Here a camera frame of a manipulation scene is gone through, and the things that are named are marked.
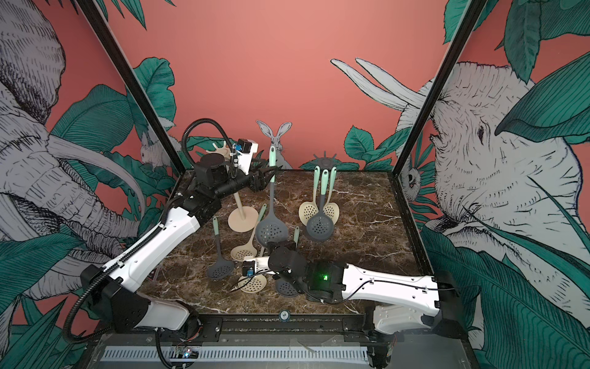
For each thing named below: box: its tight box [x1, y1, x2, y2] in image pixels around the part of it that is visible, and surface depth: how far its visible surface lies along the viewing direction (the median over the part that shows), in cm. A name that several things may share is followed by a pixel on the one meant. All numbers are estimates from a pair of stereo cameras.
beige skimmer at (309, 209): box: [298, 165, 321, 227], surface depth 90 cm
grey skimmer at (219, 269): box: [206, 216, 235, 280], surface depth 88 cm
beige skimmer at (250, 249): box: [230, 203, 268, 262], surface depth 92 cm
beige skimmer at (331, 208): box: [322, 166, 341, 225], surface depth 90 cm
